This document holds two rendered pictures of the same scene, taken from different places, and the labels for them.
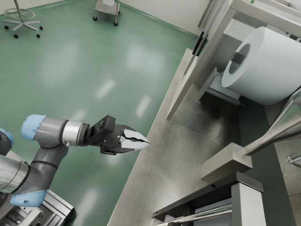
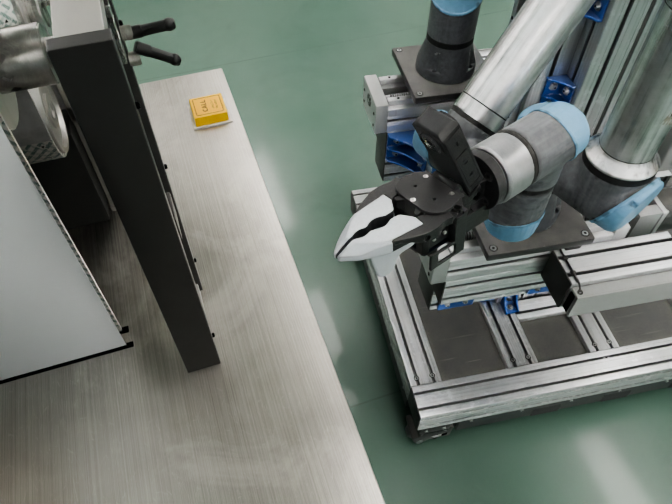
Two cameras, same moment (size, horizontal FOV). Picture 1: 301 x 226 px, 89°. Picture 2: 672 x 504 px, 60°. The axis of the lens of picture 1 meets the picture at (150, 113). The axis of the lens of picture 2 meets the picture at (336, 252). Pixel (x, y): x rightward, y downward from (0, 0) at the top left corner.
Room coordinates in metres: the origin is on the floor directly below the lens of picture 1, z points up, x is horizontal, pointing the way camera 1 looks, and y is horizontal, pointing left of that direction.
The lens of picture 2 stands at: (0.60, -0.17, 1.69)
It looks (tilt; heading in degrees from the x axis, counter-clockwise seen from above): 52 degrees down; 158
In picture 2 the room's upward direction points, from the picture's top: straight up
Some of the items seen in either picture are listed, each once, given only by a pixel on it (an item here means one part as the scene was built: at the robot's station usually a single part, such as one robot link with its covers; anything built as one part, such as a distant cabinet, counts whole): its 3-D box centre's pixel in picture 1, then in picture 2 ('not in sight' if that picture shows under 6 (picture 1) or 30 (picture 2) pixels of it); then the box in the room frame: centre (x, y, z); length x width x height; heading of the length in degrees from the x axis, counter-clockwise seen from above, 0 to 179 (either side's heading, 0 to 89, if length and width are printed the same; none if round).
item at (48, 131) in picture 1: (48, 129); (538, 145); (0.19, 0.26, 1.21); 0.11 x 0.08 x 0.09; 106
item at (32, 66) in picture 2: not in sight; (20, 58); (-0.03, -0.28, 1.34); 0.06 x 0.06 x 0.06; 87
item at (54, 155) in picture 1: (53, 149); (508, 193); (0.17, 0.26, 1.12); 0.11 x 0.08 x 0.11; 16
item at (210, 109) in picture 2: not in sight; (208, 109); (-0.43, -0.05, 0.91); 0.07 x 0.07 x 0.02; 87
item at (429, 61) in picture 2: not in sight; (447, 49); (-0.50, 0.57, 0.87); 0.15 x 0.15 x 0.10
